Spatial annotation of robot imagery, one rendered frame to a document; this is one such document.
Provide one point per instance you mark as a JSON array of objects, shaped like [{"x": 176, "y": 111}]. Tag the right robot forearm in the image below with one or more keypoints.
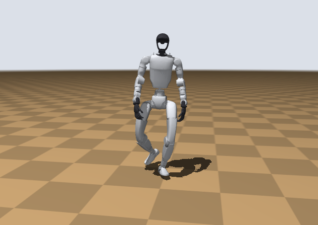
[{"x": 137, "y": 90}]

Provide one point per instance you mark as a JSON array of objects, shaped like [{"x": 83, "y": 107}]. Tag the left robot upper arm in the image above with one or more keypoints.
[{"x": 179, "y": 71}]

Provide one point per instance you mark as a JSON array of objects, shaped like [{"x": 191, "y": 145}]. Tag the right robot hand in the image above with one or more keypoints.
[{"x": 137, "y": 109}]

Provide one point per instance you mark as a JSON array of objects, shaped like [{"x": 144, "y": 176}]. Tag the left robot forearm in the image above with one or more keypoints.
[{"x": 182, "y": 93}]

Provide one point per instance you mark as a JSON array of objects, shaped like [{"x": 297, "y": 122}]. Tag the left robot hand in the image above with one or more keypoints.
[{"x": 183, "y": 111}]

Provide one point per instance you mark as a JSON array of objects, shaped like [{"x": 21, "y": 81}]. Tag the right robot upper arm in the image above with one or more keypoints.
[{"x": 142, "y": 68}]

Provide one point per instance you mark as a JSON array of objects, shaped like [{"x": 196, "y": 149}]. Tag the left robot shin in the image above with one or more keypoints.
[{"x": 166, "y": 154}]

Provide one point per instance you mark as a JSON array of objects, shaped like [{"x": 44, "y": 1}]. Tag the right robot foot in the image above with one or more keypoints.
[{"x": 151, "y": 157}]

